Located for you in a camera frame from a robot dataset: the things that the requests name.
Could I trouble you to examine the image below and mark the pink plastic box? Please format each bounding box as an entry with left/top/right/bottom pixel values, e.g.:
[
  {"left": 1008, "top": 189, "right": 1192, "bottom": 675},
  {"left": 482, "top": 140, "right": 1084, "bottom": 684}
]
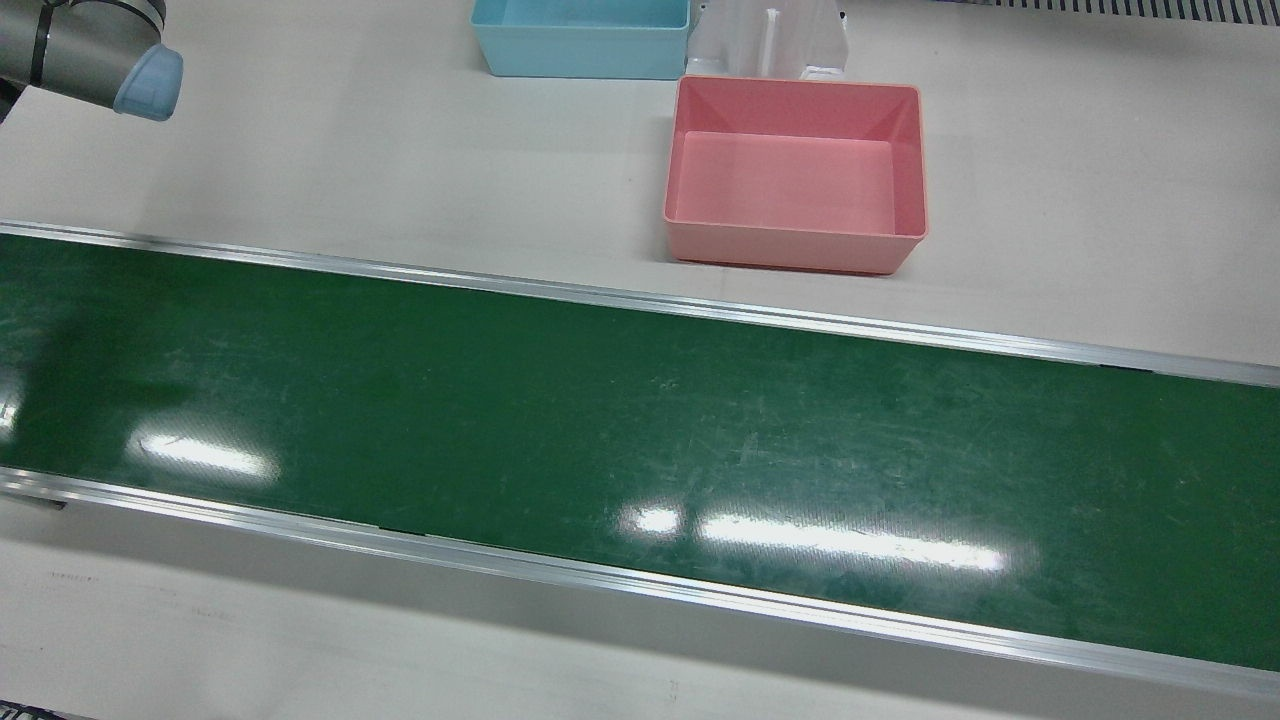
[{"left": 663, "top": 75, "right": 930, "bottom": 276}]

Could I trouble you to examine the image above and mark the light blue plastic box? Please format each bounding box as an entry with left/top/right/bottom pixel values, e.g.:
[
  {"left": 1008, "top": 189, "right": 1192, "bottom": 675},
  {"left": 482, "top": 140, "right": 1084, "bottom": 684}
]
[{"left": 470, "top": 0, "right": 691, "bottom": 80}]

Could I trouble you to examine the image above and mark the green conveyor belt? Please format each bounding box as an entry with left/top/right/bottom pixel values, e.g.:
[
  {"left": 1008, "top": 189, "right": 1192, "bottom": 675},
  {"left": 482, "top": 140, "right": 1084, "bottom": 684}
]
[{"left": 0, "top": 222, "right": 1280, "bottom": 701}]

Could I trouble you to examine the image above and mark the grey slotted metal grating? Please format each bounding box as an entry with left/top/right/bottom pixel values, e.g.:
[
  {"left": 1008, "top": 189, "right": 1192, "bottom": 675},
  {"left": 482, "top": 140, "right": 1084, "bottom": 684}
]
[{"left": 985, "top": 0, "right": 1280, "bottom": 23}]

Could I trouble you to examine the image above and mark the white post with base bracket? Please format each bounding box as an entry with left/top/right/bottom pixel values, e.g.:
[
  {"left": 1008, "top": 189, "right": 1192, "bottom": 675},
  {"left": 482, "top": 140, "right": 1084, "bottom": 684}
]
[{"left": 686, "top": 0, "right": 849, "bottom": 83}]

